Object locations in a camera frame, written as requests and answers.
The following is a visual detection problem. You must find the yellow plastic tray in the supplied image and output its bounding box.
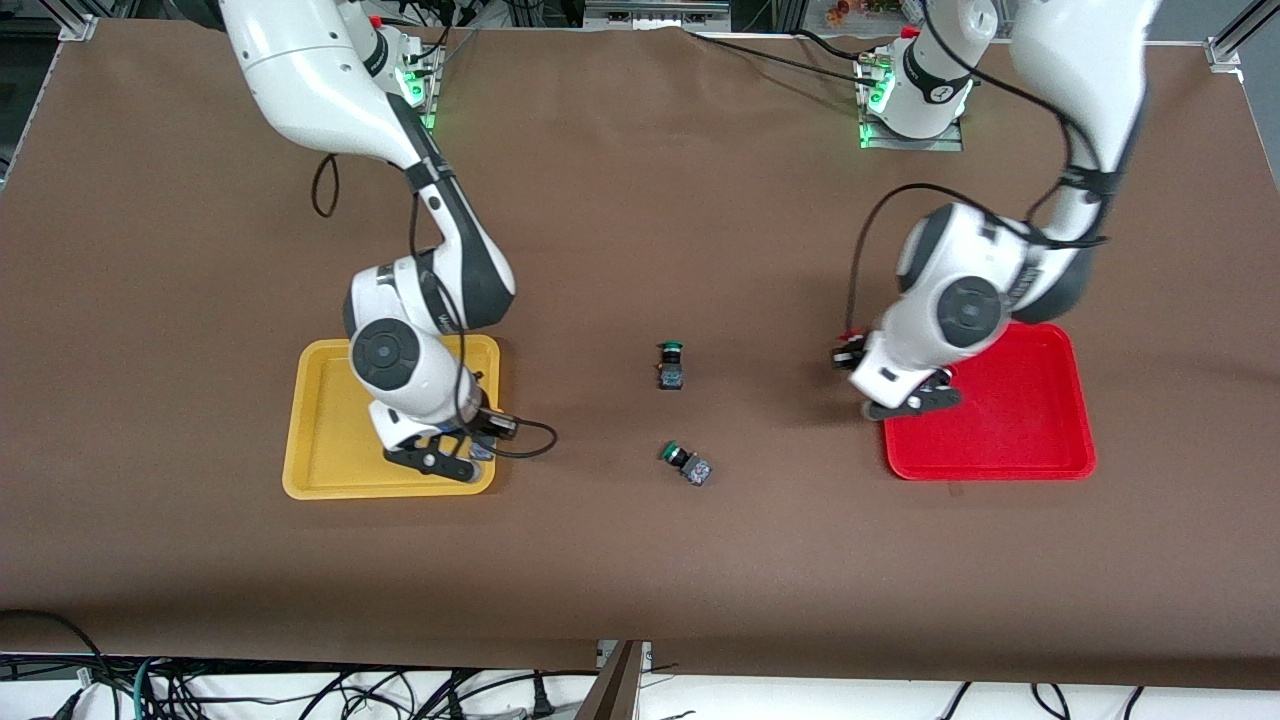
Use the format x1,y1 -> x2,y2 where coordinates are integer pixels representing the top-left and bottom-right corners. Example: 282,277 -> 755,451
282,334 -> 501,500

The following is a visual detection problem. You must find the red plastic tray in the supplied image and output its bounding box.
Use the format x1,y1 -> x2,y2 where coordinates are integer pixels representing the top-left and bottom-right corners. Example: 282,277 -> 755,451
873,322 -> 1098,482

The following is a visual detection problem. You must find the brown table cover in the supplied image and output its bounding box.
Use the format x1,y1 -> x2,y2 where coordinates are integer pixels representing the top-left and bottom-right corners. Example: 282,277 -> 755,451
0,18 -> 1280,691

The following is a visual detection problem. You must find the metal table leg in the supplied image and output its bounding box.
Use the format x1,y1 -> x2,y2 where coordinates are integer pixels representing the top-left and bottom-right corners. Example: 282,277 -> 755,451
574,640 -> 653,720

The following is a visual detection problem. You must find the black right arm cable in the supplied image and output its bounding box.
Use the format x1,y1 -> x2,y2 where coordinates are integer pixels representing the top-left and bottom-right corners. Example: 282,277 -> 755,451
311,153 -> 559,462

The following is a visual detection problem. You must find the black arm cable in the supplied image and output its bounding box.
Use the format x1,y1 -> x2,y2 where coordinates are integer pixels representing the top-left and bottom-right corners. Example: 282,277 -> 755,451
311,153 -> 559,462
846,0 -> 1111,341

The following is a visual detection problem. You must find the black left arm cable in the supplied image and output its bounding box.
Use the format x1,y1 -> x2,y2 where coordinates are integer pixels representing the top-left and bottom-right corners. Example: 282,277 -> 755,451
846,0 -> 1111,341

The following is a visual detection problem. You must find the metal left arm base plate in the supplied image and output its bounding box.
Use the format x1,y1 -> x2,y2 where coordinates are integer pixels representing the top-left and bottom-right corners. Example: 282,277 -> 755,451
857,50 -> 966,153

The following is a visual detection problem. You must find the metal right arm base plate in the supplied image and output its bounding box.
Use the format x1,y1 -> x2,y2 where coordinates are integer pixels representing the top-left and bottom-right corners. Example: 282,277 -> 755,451
398,45 -> 443,139

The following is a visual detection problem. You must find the black cable between bases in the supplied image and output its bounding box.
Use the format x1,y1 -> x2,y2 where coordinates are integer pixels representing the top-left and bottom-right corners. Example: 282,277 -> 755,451
683,28 -> 881,81

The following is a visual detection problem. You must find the black floor cable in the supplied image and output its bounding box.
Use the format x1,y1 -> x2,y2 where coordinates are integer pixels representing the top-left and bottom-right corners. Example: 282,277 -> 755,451
0,608 -> 113,693

